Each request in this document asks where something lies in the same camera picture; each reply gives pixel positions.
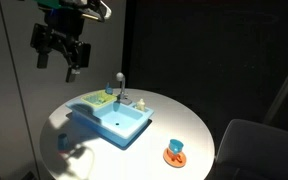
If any grey slanted pole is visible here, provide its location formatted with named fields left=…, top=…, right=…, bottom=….
left=263, top=46, right=288, bottom=125

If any green toy dish rack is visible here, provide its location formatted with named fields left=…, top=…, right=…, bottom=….
left=80, top=89, right=117, bottom=107

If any orange toy saucer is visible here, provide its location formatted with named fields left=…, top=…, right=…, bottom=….
left=162, top=147, right=188, bottom=168

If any grey chair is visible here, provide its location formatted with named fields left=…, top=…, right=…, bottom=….
left=213, top=118, right=288, bottom=180

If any blue toy dish brush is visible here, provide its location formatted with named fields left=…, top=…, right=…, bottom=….
left=104, top=82, right=115, bottom=96

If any blue toy teacup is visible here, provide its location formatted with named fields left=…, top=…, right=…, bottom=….
left=168, top=138, right=185, bottom=156

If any grey toy faucet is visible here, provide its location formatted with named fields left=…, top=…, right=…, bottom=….
left=115, top=72, right=134, bottom=105

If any cream toy soap bottle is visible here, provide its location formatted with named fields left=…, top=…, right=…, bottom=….
left=135, top=98, right=147, bottom=111

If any blue cup with orange rim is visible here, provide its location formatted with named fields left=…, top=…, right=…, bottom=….
left=57, top=133, right=71, bottom=153

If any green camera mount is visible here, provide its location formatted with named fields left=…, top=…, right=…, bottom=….
left=33, top=0, right=64, bottom=11

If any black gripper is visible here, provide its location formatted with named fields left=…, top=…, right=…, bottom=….
left=30, top=12, right=92, bottom=84

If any blue toy sink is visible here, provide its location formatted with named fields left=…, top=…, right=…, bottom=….
left=65, top=94, right=155, bottom=150

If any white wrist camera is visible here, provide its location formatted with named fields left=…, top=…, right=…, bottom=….
left=82, top=0, right=113, bottom=23

